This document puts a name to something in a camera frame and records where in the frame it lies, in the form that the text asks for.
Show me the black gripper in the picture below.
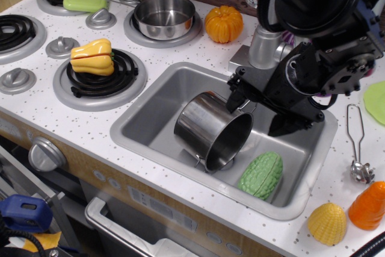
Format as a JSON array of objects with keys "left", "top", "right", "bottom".
[{"left": 226, "top": 43, "right": 325, "bottom": 137}]

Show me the steel pot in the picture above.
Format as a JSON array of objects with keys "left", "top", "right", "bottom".
[{"left": 174, "top": 91, "right": 253, "bottom": 173}]

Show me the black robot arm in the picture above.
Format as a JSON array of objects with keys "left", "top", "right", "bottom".
[{"left": 226, "top": 0, "right": 384, "bottom": 137}]

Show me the grey toy sink basin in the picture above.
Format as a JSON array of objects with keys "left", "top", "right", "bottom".
[{"left": 110, "top": 62, "right": 337, "bottom": 220}]

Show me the green bitter melon toy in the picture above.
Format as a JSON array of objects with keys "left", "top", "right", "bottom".
[{"left": 237, "top": 151, "right": 283, "bottom": 200}]

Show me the silver toy faucet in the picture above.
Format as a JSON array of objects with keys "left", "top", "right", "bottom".
[{"left": 201, "top": 0, "right": 297, "bottom": 73}]

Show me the purple onion toy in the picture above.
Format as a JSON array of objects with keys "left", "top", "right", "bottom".
[{"left": 282, "top": 31, "right": 296, "bottom": 46}]

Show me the orange pumpkin toy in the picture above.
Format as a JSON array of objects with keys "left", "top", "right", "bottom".
[{"left": 205, "top": 5, "right": 244, "bottom": 43}]

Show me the light green lettuce toy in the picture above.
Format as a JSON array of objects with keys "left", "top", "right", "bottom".
[{"left": 363, "top": 81, "right": 385, "bottom": 125}]

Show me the metal whisk utensil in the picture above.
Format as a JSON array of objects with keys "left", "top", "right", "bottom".
[{"left": 346, "top": 104, "right": 375, "bottom": 184}]

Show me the yellow corn toy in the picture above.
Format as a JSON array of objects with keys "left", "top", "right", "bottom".
[{"left": 307, "top": 203, "right": 347, "bottom": 246}]

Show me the steel saucepan on burner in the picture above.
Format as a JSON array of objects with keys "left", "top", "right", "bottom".
[{"left": 107, "top": 0, "right": 196, "bottom": 42}]

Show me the orange carrot toy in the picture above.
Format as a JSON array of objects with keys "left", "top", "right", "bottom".
[{"left": 348, "top": 181, "right": 384, "bottom": 231}]

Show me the front right black burner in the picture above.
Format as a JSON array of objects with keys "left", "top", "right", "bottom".
[{"left": 53, "top": 49, "right": 147, "bottom": 111}]

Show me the yellow bell pepper toy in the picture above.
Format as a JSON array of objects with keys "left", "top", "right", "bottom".
[{"left": 70, "top": 39, "right": 115, "bottom": 76}]

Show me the grey stove knob upper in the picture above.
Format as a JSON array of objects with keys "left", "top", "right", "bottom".
[{"left": 85, "top": 8, "right": 117, "bottom": 30}]

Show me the grey stove knob middle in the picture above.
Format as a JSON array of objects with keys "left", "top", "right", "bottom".
[{"left": 45, "top": 36, "right": 79, "bottom": 59}]

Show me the grey oven front knob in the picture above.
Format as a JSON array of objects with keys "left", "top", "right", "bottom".
[{"left": 28, "top": 137, "right": 67, "bottom": 172}]

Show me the grey stove knob lower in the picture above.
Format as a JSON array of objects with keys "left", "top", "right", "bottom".
[{"left": 1, "top": 68, "right": 37, "bottom": 94}]

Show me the yellow cloth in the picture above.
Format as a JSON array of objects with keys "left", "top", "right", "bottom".
[{"left": 22, "top": 232, "right": 62, "bottom": 253}]

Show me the blue clamp tool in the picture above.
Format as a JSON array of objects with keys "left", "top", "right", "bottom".
[{"left": 1, "top": 194, "right": 53, "bottom": 233}]

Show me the back right grey burner ring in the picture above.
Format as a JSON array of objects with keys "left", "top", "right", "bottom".
[{"left": 123, "top": 8, "right": 203, "bottom": 49}]

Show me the grey oven door handle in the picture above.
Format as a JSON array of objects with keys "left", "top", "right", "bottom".
[{"left": 85, "top": 197, "right": 196, "bottom": 257}]

